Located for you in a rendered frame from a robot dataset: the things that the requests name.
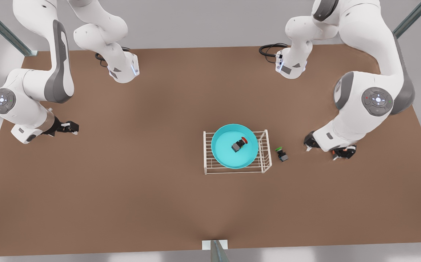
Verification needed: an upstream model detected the green button switch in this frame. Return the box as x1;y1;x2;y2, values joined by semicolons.
275;146;289;162

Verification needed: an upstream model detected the silver frame post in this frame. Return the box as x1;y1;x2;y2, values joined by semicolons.
202;239;230;262
0;2;38;57
393;0;421;39

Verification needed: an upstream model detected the white wire shelf rack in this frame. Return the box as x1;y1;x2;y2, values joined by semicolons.
203;129;272;175

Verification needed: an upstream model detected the red button switch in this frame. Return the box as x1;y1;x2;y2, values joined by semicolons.
231;137;249;153

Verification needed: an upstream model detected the teal round plate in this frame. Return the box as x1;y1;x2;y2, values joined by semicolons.
211;124;260;170

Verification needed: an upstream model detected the black cable loop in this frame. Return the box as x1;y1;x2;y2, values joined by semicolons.
259;43;289;64
95;47;131;68

